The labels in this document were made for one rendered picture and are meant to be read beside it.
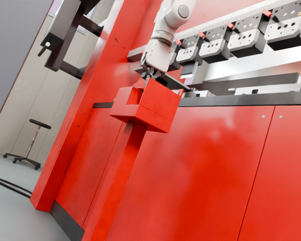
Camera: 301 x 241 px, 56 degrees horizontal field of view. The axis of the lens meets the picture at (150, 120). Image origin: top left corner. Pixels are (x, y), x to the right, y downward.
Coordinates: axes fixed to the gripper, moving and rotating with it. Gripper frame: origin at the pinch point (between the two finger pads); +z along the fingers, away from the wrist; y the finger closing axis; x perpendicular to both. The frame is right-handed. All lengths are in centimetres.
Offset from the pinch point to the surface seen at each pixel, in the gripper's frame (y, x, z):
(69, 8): 7, -136, -69
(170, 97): -7.7, 4.7, 3.5
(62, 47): -6, -176, -49
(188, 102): -26.3, -6.8, -1.7
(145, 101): 2.6, 4.7, 8.5
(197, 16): -44, -41, -63
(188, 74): -44, -35, -25
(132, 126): 0.0, -3.2, 17.4
